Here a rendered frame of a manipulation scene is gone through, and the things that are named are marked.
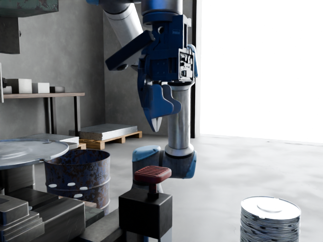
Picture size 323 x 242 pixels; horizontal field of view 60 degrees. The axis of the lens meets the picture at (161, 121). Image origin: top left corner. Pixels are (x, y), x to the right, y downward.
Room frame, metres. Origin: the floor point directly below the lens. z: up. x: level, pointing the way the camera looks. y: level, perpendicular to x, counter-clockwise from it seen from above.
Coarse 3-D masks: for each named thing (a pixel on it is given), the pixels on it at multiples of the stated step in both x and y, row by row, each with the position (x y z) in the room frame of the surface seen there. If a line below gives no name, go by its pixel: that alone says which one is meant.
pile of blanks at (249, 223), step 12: (240, 216) 1.44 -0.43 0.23; (252, 216) 1.33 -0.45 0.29; (300, 216) 1.34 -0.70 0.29; (240, 228) 1.41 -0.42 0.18; (252, 228) 1.33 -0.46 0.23; (264, 228) 1.28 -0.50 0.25; (276, 228) 1.26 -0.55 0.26; (288, 228) 1.26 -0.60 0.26; (240, 240) 1.40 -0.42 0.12; (252, 240) 1.32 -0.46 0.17; (264, 240) 1.27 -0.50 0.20; (276, 240) 1.26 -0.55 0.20; (288, 240) 1.26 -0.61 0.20
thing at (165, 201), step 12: (132, 192) 0.57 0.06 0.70; (144, 192) 0.57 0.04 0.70; (120, 204) 0.55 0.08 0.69; (132, 204) 0.53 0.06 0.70; (144, 204) 0.52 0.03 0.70; (156, 204) 0.51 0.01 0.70; (168, 204) 0.54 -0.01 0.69; (120, 216) 0.55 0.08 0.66; (132, 216) 0.53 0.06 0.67; (144, 216) 0.52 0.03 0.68; (156, 216) 0.51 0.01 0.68; (168, 216) 0.54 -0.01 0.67; (132, 228) 0.53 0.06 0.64; (144, 228) 0.52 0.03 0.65; (156, 228) 0.51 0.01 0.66; (168, 228) 0.54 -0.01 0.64; (132, 240) 0.57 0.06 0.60
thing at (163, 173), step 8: (144, 168) 0.56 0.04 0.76; (152, 168) 0.56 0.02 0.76; (160, 168) 0.56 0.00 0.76; (168, 168) 0.56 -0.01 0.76; (136, 176) 0.52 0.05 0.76; (144, 176) 0.51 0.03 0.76; (152, 176) 0.51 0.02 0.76; (160, 176) 0.51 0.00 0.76; (168, 176) 0.54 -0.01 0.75; (152, 184) 0.54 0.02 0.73; (152, 192) 0.54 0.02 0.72
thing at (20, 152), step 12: (0, 144) 0.70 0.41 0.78; (12, 144) 0.70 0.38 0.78; (24, 144) 0.70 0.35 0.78; (36, 144) 0.70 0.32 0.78; (48, 144) 0.70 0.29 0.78; (60, 144) 0.70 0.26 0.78; (0, 156) 0.55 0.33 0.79; (12, 156) 0.57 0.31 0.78; (24, 156) 0.57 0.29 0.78; (36, 156) 0.57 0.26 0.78; (48, 156) 0.57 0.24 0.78; (0, 168) 0.48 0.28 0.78; (12, 168) 0.49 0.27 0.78
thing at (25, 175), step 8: (72, 144) 0.71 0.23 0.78; (16, 168) 0.59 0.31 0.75; (24, 168) 0.60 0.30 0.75; (32, 168) 0.62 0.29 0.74; (0, 176) 0.56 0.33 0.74; (8, 176) 0.57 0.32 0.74; (16, 176) 0.58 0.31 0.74; (24, 176) 0.60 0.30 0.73; (32, 176) 0.62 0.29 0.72; (0, 184) 0.56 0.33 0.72; (8, 184) 0.57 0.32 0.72; (16, 184) 0.58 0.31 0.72; (24, 184) 0.60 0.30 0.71; (32, 184) 0.62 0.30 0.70; (8, 192) 0.57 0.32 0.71
